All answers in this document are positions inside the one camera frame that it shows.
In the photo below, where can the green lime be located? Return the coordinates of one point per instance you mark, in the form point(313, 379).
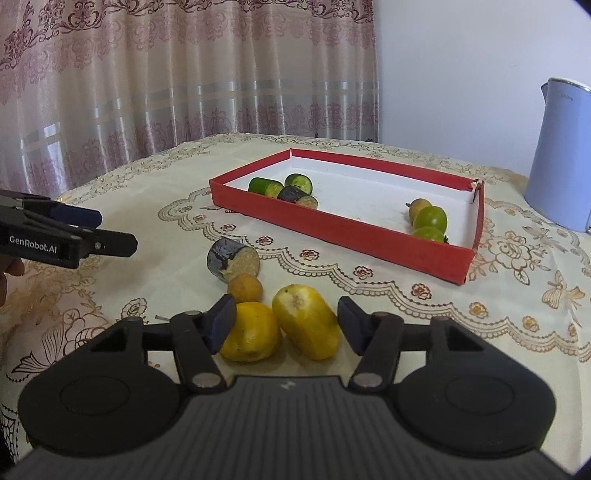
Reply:
point(427, 234)
point(431, 218)

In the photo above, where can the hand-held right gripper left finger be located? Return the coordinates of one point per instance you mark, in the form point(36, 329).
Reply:
point(222, 323)

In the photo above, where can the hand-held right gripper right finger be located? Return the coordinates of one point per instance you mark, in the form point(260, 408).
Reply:
point(353, 323)

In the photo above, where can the green cucumber piece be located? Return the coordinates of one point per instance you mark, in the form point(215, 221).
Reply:
point(264, 187)
point(299, 182)

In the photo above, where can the red cardboard box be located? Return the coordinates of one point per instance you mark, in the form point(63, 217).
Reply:
point(369, 236)

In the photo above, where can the small brown round fruit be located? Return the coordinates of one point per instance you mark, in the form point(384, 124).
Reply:
point(244, 287)
point(419, 207)

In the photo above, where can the dark eggplant piece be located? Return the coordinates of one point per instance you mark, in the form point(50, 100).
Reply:
point(226, 254)
point(295, 194)

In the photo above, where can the person's left hand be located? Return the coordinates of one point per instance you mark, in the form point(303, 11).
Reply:
point(11, 266)

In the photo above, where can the yellow fruit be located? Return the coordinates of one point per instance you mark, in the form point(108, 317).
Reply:
point(251, 332)
point(307, 325)

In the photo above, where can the pink floral curtain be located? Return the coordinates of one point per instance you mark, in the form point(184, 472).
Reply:
point(184, 69)

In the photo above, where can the beige embroidered tablecloth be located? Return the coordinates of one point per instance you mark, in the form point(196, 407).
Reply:
point(531, 314)

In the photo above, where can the light blue kettle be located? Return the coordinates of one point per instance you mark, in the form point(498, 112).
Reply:
point(561, 161)

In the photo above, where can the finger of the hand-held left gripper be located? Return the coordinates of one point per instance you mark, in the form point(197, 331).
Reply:
point(78, 215)
point(113, 243)

